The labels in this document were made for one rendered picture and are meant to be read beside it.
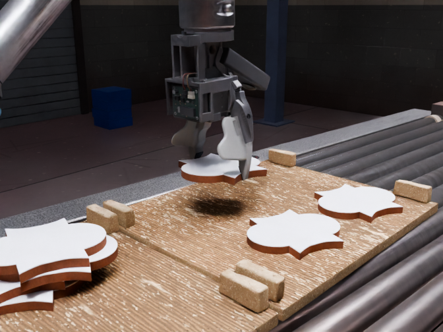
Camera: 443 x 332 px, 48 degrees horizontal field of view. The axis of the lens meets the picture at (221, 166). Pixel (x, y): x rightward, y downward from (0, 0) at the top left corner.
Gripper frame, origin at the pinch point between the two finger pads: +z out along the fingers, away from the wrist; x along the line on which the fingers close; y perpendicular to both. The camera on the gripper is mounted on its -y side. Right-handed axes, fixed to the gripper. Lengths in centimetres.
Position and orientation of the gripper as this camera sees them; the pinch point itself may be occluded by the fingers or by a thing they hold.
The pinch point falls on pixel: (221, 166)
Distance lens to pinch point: 75.2
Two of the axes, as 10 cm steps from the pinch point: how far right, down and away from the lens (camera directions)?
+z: 0.2, 9.5, 3.2
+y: -7.0, 2.4, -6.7
